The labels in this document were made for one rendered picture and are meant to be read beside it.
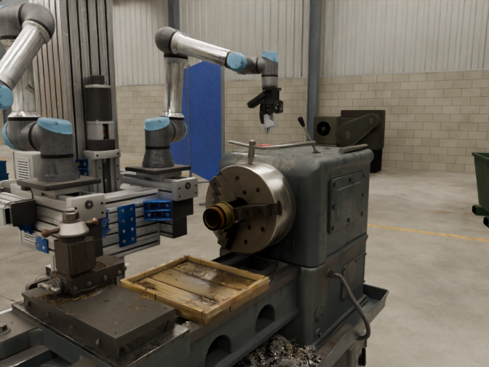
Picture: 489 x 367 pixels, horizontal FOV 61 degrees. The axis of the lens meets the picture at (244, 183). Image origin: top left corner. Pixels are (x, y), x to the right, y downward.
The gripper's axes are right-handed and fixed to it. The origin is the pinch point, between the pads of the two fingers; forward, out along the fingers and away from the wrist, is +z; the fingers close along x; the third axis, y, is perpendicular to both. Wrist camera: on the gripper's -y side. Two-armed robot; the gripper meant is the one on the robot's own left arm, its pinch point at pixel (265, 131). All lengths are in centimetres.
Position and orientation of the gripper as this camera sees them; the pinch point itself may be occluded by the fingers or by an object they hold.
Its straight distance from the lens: 194.0
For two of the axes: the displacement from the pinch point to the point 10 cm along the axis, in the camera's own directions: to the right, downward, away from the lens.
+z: 0.0, 9.9, 1.7
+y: 8.0, 1.0, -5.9
